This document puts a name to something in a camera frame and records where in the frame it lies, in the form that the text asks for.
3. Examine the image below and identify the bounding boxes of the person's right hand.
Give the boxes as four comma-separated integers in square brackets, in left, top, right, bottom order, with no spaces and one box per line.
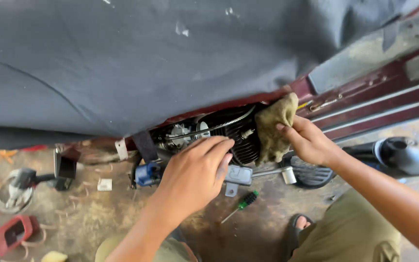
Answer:
[276,116,342,177]

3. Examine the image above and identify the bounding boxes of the person's left hand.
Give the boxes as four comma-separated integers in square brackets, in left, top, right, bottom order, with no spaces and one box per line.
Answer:
[157,136,235,222]

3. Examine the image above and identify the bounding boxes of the olive cleaning rag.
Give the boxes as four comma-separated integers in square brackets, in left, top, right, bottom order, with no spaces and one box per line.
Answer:
[255,92,299,167]

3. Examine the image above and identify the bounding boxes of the black ribbed footrest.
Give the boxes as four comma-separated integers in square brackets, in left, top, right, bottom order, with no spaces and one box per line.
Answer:
[280,155,336,189]

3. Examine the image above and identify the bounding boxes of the silver kick lever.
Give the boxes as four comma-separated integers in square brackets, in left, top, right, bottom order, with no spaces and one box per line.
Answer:
[251,165,297,185]

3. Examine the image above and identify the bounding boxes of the blue plastic part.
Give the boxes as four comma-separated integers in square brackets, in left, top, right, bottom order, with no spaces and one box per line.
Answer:
[134,162,163,187]

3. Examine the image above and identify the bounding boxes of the grey metal pedal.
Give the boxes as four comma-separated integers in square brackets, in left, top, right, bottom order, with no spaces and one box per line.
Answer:
[224,164,254,198]

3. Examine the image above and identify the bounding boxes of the black finned engine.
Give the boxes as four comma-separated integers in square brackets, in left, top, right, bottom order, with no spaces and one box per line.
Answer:
[151,104,265,166]

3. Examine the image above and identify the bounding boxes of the green black screwdriver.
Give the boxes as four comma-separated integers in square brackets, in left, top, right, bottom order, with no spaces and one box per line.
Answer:
[220,190,259,224]

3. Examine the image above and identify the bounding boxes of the maroon motorcycle body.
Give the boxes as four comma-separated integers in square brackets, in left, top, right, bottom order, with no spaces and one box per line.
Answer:
[126,0,419,150]

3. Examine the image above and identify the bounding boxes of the black sandal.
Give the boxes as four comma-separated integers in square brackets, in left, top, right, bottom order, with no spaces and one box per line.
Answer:
[286,213,315,256]

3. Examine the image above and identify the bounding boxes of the black exhaust muffler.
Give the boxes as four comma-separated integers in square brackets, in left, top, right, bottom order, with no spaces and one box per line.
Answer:
[342,136,419,179]

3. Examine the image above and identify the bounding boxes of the olive trousers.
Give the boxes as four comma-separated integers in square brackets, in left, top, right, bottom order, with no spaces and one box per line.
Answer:
[95,187,403,262]

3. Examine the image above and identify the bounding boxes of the black side mirror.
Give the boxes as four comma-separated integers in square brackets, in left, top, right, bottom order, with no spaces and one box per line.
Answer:
[11,148,78,192]

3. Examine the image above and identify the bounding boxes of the grey motorcycle seat cover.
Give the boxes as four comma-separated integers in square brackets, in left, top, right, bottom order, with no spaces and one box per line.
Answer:
[0,0,419,150]

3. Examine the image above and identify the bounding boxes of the yellow sponge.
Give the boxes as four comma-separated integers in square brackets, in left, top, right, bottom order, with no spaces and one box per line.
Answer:
[41,251,68,262]

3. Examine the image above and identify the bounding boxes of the black strap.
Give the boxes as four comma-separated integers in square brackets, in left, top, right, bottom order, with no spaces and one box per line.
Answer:
[132,130,159,164]

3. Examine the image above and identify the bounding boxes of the silver braided cable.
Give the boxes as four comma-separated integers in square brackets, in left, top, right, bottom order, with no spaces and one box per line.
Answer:
[166,106,257,141]

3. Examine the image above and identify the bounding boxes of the grey metal bracket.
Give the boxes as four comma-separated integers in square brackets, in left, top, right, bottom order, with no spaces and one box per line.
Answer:
[114,138,129,161]

